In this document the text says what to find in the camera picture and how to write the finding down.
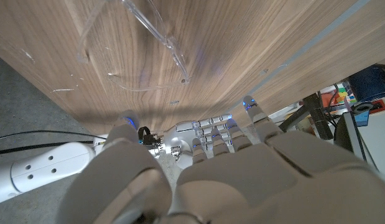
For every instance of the light blue box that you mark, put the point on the light blue box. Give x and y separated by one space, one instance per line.
362 118

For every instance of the dark blue container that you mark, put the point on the dark blue container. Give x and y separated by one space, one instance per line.
369 84

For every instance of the colourful puzzle cube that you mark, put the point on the colourful puzzle cube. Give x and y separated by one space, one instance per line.
344 95

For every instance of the orange object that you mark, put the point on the orange object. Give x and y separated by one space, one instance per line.
328 99

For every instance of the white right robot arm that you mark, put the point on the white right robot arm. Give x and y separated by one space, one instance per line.
49 168

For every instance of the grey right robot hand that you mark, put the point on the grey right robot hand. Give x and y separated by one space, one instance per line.
179 140

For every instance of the clear plastic safety glasses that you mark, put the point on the clear plastic safety glasses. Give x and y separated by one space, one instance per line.
176 56

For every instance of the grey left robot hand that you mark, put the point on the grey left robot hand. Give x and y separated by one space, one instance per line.
260 180

